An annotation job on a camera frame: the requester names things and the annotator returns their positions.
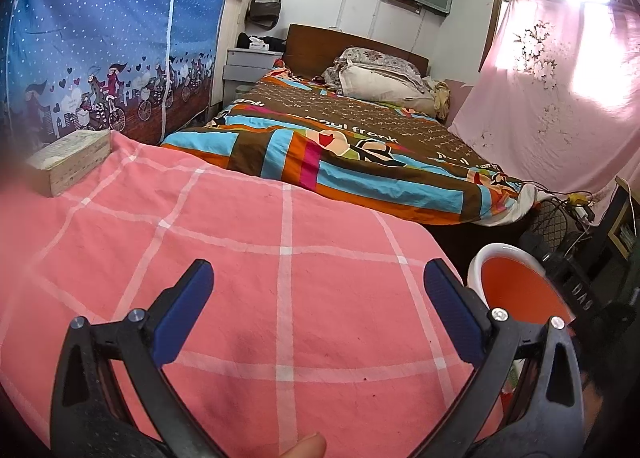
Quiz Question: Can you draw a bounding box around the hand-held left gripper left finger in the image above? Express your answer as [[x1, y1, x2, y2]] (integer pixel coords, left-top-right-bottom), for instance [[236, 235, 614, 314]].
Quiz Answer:
[[50, 259, 226, 458]]

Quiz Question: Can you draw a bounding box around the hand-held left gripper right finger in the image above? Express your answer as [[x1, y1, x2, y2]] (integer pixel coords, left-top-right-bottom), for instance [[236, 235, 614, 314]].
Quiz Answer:
[[422, 259, 586, 458]]

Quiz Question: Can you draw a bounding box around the orange bucket white rim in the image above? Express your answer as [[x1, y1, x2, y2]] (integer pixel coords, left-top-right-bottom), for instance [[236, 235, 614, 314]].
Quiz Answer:
[[467, 244, 576, 426]]

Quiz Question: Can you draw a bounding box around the person's left hand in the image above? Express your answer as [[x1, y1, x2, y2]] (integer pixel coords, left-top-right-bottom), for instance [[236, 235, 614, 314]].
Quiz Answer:
[[279, 432, 327, 458]]

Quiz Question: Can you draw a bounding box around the black floor fan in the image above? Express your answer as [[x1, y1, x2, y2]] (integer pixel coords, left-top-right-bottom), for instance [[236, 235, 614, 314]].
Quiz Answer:
[[520, 198, 576, 259]]

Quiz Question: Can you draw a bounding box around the pink checked blanket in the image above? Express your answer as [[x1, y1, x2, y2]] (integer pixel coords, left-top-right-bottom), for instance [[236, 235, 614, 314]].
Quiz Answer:
[[0, 131, 506, 458]]

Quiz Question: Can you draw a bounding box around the wooden desk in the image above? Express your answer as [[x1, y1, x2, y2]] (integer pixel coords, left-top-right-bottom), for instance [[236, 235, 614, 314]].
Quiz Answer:
[[597, 175, 640, 299]]

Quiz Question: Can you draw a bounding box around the yellow power strip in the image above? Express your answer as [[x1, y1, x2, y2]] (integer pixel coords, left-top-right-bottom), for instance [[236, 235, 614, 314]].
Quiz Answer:
[[565, 193, 593, 219]]

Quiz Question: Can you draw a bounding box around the pink floral sheet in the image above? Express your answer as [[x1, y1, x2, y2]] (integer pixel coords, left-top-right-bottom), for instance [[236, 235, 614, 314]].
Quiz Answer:
[[446, 0, 640, 219]]

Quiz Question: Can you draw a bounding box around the beige tissue box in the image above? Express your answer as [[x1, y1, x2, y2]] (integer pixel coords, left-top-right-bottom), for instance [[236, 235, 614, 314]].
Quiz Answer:
[[24, 131, 112, 198]]

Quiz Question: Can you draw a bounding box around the colourful striped quilt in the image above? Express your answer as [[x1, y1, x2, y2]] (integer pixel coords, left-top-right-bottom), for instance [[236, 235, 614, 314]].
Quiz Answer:
[[161, 58, 543, 229]]

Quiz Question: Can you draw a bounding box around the yellow cloth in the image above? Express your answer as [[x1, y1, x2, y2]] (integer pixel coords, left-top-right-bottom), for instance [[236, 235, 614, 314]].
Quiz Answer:
[[432, 81, 453, 119]]

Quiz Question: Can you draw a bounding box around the cream pillow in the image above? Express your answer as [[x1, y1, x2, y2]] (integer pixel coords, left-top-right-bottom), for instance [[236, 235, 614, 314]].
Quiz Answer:
[[325, 66, 441, 106]]

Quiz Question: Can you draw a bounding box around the grey nightstand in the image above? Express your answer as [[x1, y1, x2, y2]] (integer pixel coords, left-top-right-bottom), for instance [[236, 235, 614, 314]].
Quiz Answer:
[[222, 48, 286, 99]]

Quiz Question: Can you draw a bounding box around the floral pillow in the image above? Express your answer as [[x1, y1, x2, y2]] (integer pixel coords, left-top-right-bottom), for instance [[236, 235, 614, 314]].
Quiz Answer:
[[334, 47, 423, 84]]

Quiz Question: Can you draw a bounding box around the black cloth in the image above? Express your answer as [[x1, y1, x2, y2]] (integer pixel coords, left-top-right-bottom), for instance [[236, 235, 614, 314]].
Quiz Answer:
[[236, 32, 287, 50]]

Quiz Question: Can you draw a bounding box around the wooden headboard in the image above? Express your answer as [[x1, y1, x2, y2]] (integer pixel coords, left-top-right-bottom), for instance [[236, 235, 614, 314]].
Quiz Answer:
[[286, 23, 431, 76]]

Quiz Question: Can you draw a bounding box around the blue bicycle-print curtain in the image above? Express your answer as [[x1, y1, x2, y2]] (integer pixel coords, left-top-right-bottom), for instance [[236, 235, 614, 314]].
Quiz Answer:
[[0, 0, 241, 154]]

